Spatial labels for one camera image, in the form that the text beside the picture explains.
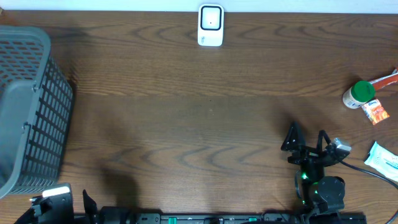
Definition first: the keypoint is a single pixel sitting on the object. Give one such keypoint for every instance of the green lid white jar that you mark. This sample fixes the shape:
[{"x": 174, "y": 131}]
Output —
[{"x": 359, "y": 94}]

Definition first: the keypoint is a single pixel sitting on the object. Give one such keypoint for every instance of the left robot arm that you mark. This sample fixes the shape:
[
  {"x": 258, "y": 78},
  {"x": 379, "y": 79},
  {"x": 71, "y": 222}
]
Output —
[{"x": 114, "y": 215}]

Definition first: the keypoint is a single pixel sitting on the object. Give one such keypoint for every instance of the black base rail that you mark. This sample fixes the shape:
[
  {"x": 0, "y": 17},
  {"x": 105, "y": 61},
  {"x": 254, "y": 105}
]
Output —
[{"x": 271, "y": 216}]

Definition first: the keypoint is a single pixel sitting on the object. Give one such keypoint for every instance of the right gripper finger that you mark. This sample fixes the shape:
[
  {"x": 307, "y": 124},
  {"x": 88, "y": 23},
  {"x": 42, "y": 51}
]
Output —
[
  {"x": 322, "y": 136},
  {"x": 294, "y": 140}
]

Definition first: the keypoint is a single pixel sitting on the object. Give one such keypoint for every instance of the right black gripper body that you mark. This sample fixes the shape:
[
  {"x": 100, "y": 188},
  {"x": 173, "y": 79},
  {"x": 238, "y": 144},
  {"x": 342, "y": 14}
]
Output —
[{"x": 308, "y": 154}]

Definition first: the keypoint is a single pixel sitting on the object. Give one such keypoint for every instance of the orange Kleenex tissue pack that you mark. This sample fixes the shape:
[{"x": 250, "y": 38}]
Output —
[{"x": 375, "y": 111}]

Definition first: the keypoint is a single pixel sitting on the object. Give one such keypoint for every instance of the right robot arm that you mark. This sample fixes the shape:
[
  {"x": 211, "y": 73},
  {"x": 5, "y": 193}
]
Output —
[{"x": 322, "y": 195}]

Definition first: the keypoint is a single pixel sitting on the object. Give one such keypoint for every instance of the light blue wet wipes pack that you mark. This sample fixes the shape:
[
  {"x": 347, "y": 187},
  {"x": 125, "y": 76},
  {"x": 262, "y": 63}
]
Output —
[{"x": 383, "y": 161}]

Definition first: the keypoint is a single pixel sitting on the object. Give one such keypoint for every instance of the white barcode scanner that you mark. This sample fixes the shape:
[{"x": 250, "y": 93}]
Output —
[{"x": 210, "y": 25}]

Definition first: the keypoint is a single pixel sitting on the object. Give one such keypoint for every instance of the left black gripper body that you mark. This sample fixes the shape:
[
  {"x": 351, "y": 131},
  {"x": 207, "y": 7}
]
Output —
[{"x": 87, "y": 202}]

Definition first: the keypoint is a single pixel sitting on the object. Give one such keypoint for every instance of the grey plastic mesh basket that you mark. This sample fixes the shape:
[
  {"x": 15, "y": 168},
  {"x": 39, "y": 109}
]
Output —
[{"x": 36, "y": 109}]

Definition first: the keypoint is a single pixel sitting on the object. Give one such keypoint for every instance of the orange chocolate bar wrapper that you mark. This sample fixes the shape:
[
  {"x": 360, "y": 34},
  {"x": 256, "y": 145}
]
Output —
[{"x": 382, "y": 82}]

